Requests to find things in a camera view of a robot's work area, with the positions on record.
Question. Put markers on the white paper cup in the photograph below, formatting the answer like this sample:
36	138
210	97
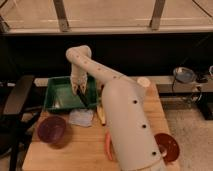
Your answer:
144	81

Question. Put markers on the black handled brush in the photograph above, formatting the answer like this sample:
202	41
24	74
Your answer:
83	98

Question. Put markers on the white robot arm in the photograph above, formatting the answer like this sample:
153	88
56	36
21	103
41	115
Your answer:
132	138

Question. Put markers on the purple bowl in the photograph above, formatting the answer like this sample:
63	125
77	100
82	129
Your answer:
51	129

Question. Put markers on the green plastic tray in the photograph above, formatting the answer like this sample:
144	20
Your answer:
59	97

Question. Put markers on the orange bowl with utensil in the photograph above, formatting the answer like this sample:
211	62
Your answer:
168	147

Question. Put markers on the yellow banana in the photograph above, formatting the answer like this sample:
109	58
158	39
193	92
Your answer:
101	115

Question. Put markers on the light blue cloth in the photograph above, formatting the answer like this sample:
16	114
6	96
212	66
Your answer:
81	117

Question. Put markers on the grey bowl on ledge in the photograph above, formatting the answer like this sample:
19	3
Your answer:
184	75

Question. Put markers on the black chair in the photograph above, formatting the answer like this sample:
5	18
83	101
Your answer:
15	119

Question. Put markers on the orange carrot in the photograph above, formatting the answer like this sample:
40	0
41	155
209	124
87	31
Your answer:
108	146

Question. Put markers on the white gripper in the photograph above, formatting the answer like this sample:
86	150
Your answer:
78	77

